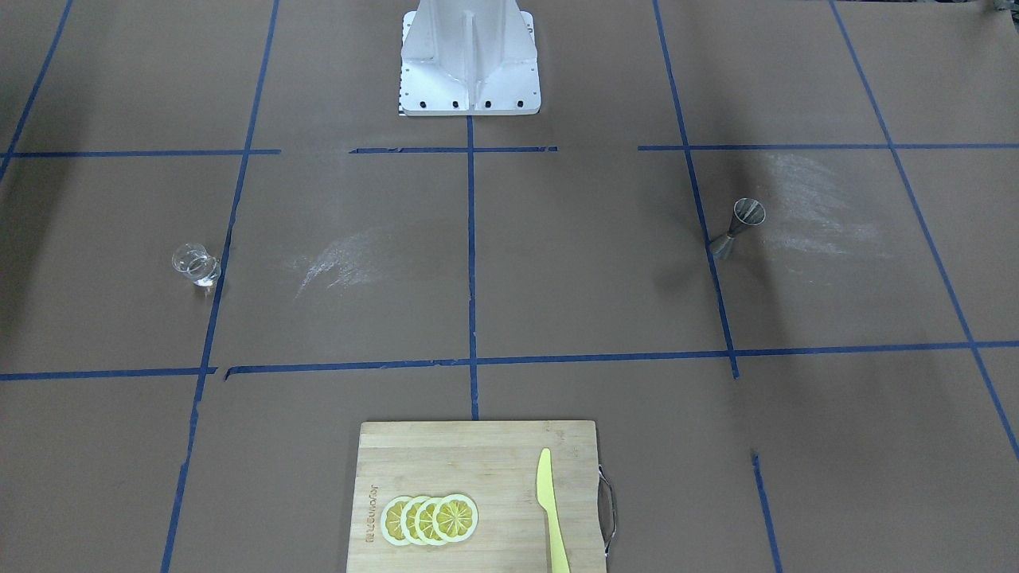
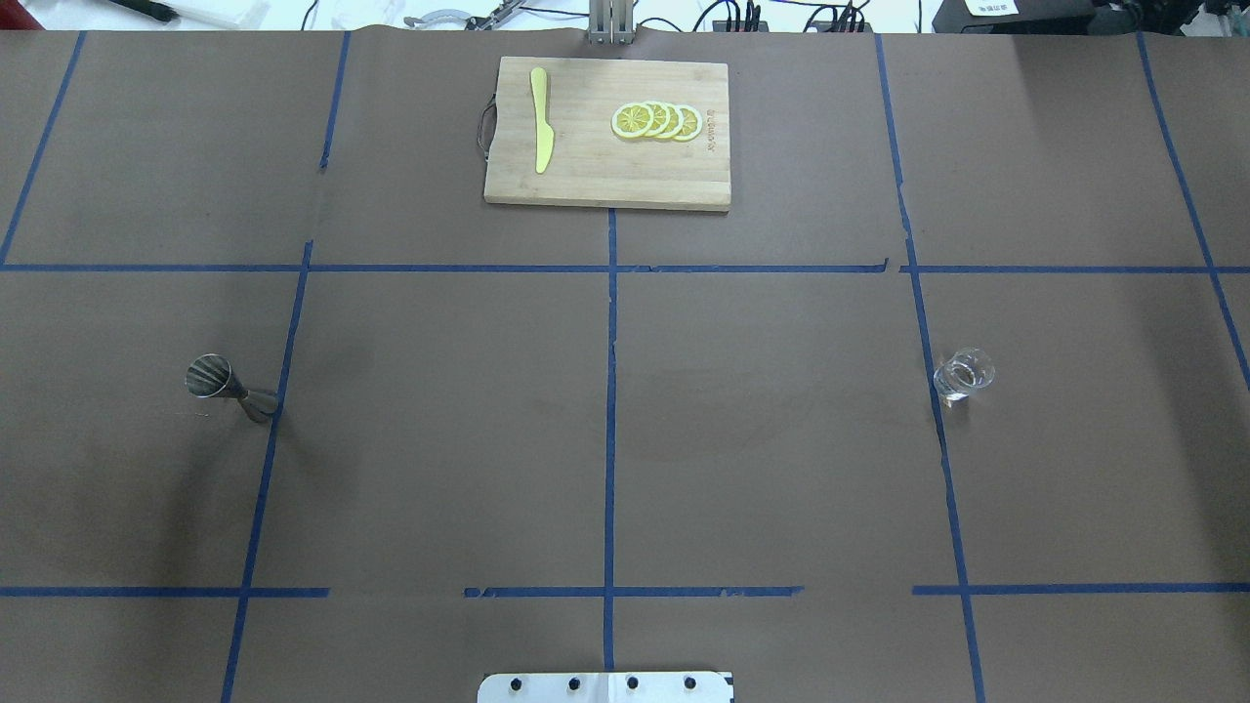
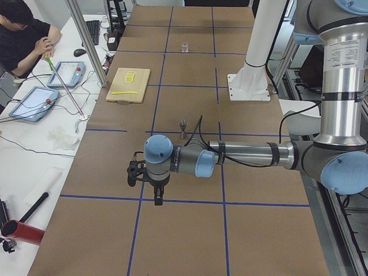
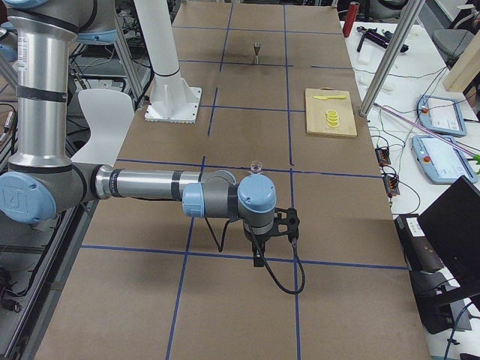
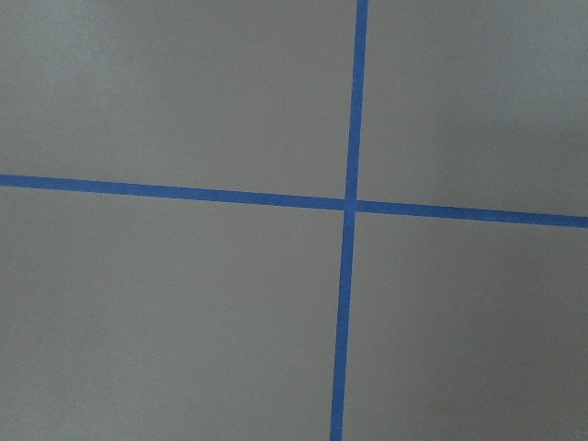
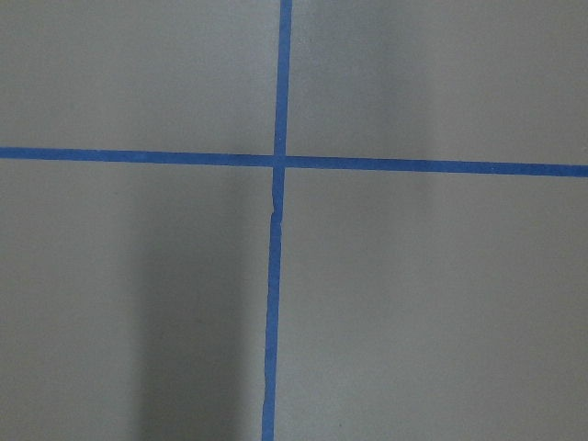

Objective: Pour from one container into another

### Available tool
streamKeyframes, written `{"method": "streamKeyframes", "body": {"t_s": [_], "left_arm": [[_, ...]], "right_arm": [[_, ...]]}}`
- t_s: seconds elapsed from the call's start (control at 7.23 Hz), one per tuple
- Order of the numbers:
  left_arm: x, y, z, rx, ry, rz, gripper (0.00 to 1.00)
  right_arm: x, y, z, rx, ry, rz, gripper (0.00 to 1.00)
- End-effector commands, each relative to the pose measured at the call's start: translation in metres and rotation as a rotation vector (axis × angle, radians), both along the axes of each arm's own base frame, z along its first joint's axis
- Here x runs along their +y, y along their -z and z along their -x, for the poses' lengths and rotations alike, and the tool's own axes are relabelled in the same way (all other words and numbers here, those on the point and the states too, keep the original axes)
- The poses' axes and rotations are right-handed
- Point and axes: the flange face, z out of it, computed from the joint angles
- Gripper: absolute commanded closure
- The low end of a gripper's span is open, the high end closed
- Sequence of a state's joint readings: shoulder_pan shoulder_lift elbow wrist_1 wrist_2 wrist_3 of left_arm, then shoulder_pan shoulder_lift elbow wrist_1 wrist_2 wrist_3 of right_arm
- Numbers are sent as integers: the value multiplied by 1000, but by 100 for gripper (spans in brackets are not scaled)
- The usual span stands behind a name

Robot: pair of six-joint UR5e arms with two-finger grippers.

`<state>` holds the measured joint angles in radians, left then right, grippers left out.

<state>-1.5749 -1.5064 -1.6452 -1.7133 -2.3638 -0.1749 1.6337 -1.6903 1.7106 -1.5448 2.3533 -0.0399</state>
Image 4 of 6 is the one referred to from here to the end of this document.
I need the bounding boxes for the blue teach pendant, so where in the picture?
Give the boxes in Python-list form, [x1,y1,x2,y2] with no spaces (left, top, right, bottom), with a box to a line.
[411,135,479,185]
[417,95,467,137]

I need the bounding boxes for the orange circuit board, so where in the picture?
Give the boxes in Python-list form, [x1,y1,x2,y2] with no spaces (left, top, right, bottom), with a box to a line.
[375,147,391,167]
[382,173,400,198]

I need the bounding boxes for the black monitor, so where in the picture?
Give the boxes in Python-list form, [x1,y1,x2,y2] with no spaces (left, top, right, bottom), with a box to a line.
[418,176,479,284]

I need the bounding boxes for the lower orange circuit board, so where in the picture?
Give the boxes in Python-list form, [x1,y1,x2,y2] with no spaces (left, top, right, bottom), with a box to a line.
[382,173,400,198]

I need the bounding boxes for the yellow plastic knife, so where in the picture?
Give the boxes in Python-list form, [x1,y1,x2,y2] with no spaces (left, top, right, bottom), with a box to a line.
[313,95,347,101]

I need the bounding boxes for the black box device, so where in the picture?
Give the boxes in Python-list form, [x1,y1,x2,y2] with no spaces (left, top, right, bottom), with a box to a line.
[394,214,444,274]

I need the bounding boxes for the wooden plank stand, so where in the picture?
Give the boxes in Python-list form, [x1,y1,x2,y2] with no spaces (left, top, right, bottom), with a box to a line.
[442,32,480,92]

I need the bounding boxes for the steel jigger shaker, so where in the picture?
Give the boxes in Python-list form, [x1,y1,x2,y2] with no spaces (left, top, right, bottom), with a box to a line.
[253,42,261,65]

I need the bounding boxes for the upper orange circuit board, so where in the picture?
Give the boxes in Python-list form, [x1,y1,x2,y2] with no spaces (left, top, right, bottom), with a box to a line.
[375,147,391,167]

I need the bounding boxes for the aluminium frame post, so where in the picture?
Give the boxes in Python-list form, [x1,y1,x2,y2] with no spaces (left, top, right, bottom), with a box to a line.
[359,0,425,117]

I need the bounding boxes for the lower blue teach pendant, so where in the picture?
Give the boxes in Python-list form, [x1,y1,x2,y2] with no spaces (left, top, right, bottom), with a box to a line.
[411,135,479,185]

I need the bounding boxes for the upper blue teach pendant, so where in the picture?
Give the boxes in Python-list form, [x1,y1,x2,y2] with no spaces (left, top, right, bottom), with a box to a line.
[417,95,467,137]

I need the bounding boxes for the grey office chair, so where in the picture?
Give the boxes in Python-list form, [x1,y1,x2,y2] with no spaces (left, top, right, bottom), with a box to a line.
[430,3,480,68]

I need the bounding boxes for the pink rod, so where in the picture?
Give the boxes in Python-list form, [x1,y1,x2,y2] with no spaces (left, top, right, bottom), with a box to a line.
[373,103,479,162]

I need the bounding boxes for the black purple tool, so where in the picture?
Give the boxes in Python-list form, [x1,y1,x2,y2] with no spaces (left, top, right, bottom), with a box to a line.
[356,26,389,53]

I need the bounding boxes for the clear glass measuring cup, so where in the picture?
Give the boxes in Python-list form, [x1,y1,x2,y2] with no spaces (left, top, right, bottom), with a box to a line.
[250,160,263,175]

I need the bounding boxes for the wooden cutting board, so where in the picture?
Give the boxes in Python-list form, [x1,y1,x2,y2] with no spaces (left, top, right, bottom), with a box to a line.
[304,88,357,137]

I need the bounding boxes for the white plastic chair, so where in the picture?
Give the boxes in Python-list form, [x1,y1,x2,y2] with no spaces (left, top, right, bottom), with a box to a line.
[71,88,134,166]

